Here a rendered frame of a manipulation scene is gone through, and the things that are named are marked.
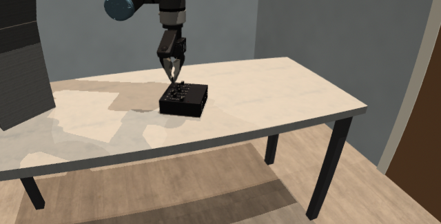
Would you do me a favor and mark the black lighting desk panel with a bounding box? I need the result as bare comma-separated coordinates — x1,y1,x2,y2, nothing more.
159,81,208,117

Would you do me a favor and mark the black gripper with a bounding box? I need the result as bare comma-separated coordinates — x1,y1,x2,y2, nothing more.
159,24,186,84

